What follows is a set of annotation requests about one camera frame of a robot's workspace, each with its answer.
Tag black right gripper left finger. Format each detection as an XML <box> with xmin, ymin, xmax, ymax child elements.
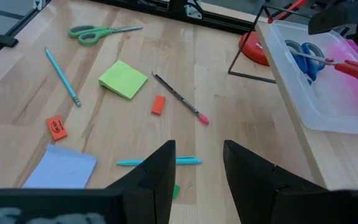
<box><xmin>104</xmin><ymin>139</ymin><xmax>177</xmax><ymax>224</ymax></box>

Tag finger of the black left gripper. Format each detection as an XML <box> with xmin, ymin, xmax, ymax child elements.
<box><xmin>308</xmin><ymin>0</ymin><xmax>358</xmax><ymax>35</ymax></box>

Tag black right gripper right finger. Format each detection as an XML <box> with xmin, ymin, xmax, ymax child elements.
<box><xmin>223</xmin><ymin>139</ymin><xmax>326</xmax><ymax>224</ymax></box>

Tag teal pen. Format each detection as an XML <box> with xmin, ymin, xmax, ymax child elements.
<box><xmin>116</xmin><ymin>156</ymin><xmax>204</xmax><ymax>167</ymax></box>

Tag blue-handled scissors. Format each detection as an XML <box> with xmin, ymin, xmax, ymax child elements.
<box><xmin>284</xmin><ymin>39</ymin><xmax>326</xmax><ymax>85</ymax></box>

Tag plain orange eraser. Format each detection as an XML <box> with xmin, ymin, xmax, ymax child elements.
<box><xmin>151</xmin><ymin>95</ymin><xmax>167</xmax><ymax>116</ymax></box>

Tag black pencil pink eraser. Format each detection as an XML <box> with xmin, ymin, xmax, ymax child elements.
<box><xmin>151</xmin><ymin>71</ymin><xmax>210</xmax><ymax>126</ymax></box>

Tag green sticky note pad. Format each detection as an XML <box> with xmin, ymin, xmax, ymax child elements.
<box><xmin>98</xmin><ymin>60</ymin><xmax>149</xmax><ymax>100</ymax></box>

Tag orange eraser with print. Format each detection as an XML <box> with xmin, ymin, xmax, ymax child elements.
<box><xmin>46</xmin><ymin>115</ymin><xmax>68</xmax><ymax>141</ymax></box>

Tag teal pencil striped ferrule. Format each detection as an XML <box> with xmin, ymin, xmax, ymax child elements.
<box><xmin>44</xmin><ymin>47</ymin><xmax>82</xmax><ymax>108</ymax></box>

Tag green-handled scissors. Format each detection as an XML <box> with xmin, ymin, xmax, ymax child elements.
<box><xmin>68</xmin><ymin>24</ymin><xmax>144</xmax><ymax>47</ymax></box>

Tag clear pencil box pink lid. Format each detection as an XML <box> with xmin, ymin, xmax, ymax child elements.
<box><xmin>267</xmin><ymin>20</ymin><xmax>358</xmax><ymax>137</ymax></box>

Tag wooden riser shelf black legs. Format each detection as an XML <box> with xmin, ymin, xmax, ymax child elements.
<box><xmin>227</xmin><ymin>4</ymin><xmax>358</xmax><ymax>191</ymax></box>

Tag lavender sticky note pad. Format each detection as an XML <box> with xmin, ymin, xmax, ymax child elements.
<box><xmin>22</xmin><ymin>143</ymin><xmax>98</xmax><ymax>190</ymax></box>

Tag red desk lamp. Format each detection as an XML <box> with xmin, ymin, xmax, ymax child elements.
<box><xmin>238</xmin><ymin>0</ymin><xmax>309</xmax><ymax>67</ymax></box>

